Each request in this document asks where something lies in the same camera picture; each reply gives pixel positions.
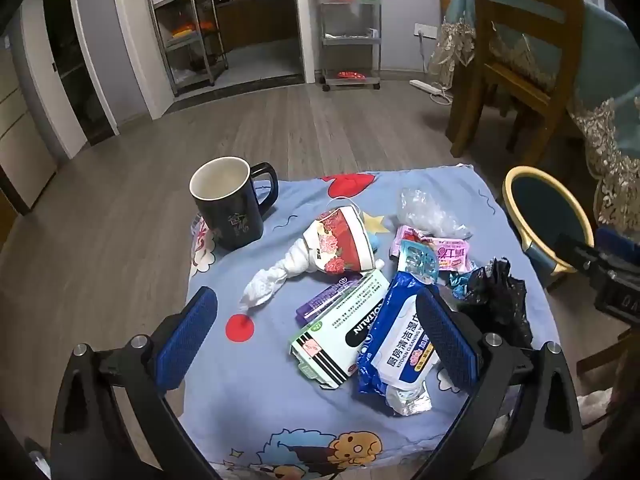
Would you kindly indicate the white green medicine box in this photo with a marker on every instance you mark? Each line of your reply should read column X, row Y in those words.
column 340, row 330

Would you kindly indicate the blue bin with yellow rim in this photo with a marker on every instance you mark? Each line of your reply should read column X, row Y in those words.
column 545, row 210

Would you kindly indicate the clear plastic bag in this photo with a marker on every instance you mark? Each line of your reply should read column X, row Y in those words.
column 425, row 215

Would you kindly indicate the wooden kitchen cabinet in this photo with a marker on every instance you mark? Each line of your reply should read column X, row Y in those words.
column 260, row 20

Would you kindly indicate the black plastic bag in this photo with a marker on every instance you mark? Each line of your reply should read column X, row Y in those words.
column 495, row 295

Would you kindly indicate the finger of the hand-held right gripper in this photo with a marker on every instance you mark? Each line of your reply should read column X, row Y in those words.
column 610, row 235
column 577, row 255

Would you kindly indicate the white cabinet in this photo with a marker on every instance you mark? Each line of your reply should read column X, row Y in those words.
column 20, row 150

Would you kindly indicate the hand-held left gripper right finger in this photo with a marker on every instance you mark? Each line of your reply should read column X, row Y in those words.
column 447, row 340

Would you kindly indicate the red floral paper cup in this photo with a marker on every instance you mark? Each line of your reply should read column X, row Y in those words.
column 340, row 240

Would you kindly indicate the wooden chair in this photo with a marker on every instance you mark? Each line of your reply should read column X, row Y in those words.
column 480, row 60

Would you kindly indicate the pink snack wrapper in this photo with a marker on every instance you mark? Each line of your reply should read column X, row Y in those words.
column 450, row 255

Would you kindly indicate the small blue wrapper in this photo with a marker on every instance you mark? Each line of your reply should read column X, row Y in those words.
column 376, row 242

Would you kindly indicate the white power strip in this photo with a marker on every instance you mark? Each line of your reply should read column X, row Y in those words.
column 425, row 86

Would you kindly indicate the twisted white tissue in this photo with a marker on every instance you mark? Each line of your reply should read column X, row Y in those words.
column 270, row 277

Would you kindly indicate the grey rolling cart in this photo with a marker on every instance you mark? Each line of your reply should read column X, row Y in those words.
column 350, row 40

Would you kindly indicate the blue cartoon printed blanket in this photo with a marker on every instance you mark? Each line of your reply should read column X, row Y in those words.
column 300, row 410

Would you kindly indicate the orange packet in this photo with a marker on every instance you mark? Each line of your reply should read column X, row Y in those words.
column 350, row 75

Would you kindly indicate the purple packet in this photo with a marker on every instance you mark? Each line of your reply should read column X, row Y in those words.
column 320, row 302

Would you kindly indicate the black mug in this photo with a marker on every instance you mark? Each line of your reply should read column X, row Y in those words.
column 225, row 220

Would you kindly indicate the cyan candy wrapper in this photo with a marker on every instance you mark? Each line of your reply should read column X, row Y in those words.
column 457, row 282

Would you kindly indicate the teal lace-trimmed tablecloth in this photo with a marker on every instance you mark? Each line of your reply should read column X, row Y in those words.
column 607, row 60

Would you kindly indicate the blue wet wipe packet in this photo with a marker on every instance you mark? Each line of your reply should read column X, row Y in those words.
column 395, row 340

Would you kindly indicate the metal shelf rack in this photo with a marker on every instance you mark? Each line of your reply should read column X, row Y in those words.
column 200, row 35

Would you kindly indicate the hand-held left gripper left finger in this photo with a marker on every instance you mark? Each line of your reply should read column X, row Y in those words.
column 187, row 340

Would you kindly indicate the white wall socket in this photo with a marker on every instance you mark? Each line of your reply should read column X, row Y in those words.
column 423, row 30

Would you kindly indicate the teal blister pack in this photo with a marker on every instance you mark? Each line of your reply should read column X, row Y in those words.
column 417, row 260

